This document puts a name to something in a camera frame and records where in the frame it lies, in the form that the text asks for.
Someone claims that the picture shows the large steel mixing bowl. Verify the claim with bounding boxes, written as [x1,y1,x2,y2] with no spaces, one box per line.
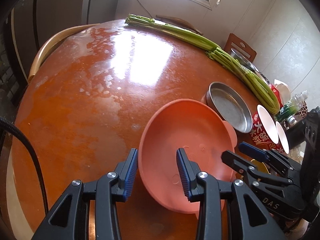
[231,48,259,73]

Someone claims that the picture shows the celery bunch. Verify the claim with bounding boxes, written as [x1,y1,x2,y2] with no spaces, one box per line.
[124,13,221,52]
[205,47,281,116]

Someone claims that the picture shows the red snack packet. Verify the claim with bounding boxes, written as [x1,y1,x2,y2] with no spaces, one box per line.
[268,84,283,108]

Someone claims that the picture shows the black cable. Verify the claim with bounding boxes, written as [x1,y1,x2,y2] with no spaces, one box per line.
[0,115,49,215]

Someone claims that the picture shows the light wooden chair back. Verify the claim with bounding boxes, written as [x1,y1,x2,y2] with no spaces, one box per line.
[28,23,98,83]

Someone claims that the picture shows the orange pig-shaped plastic plate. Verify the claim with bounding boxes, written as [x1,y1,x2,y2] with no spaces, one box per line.
[138,99,238,214]

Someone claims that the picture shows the brown slatted wooden chair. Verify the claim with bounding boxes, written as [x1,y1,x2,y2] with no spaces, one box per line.
[224,33,257,63]

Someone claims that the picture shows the left celery bunch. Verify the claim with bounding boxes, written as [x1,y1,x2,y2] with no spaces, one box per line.
[124,13,221,52]

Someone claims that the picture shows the dark wooden chair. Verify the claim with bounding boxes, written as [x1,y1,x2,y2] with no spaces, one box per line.
[156,15,203,36]

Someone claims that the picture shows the black thermos flask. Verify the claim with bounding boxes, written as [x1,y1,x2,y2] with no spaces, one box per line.
[285,119,306,150]

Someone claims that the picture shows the grey refrigerator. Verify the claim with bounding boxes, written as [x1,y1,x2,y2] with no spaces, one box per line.
[6,0,118,82]

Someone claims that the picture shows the white foam bowl red label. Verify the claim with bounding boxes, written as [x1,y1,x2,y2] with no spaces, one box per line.
[249,105,279,149]

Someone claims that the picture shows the white plastic bag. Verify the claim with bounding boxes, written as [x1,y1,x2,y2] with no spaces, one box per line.
[274,79,291,104]

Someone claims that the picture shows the green label plastic bottle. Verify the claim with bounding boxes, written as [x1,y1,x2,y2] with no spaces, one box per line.
[275,90,309,123]

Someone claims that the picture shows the right celery bunch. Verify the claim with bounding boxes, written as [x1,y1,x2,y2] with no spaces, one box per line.
[205,47,281,116]

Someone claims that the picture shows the yellow shell-shaped plate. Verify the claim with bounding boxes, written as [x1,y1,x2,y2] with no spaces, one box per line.
[250,159,270,174]

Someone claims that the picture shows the round steel pan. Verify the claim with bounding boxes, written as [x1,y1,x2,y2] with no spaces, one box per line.
[206,82,253,133]

